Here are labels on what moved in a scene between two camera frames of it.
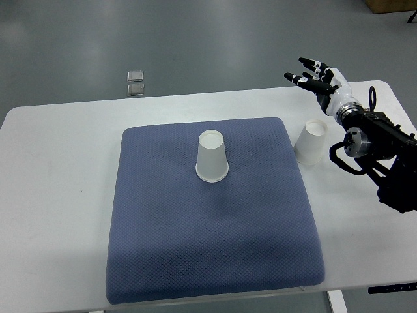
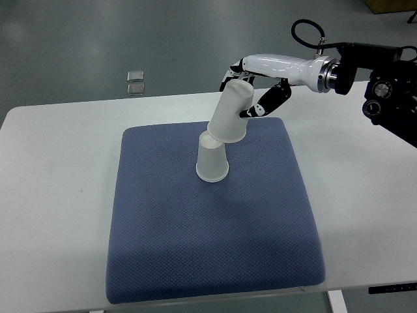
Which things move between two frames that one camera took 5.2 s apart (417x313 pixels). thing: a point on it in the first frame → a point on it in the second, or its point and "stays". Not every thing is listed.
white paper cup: (212, 164) stays
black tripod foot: (410, 20) stays
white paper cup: (309, 145) → (226, 124)
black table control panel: (392, 288) stays
